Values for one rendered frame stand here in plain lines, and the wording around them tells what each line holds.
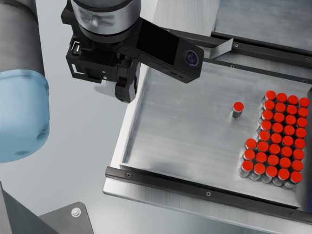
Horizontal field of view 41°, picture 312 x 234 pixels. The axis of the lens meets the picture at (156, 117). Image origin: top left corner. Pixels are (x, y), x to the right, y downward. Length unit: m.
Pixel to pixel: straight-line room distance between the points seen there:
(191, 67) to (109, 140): 1.30
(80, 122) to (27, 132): 1.55
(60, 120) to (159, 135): 1.06
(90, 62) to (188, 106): 0.40
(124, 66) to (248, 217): 0.43
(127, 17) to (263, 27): 0.60
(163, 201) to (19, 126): 0.55
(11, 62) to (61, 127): 1.55
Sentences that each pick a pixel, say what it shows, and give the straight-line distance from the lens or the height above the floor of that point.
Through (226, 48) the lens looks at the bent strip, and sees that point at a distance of 0.91.
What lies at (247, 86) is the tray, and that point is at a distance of 0.93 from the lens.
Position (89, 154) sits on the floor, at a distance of 1.80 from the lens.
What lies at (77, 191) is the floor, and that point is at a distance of 1.76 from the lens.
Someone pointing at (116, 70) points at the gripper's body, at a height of 1.22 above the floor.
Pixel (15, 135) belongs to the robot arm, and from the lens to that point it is 0.30.
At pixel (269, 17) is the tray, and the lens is 1.04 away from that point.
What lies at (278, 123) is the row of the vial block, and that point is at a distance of 0.85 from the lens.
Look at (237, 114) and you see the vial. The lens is 0.86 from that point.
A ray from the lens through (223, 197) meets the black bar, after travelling 0.81.
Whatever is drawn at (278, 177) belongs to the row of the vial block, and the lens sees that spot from 0.82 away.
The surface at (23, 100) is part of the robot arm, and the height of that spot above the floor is 1.42.
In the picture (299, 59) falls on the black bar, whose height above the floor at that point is 0.90.
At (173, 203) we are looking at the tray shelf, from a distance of 0.82.
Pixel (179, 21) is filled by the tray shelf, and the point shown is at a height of 0.88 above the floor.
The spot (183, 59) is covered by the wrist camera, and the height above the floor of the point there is 1.23.
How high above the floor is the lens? 1.68
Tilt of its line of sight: 66 degrees down
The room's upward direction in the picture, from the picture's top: 1 degrees clockwise
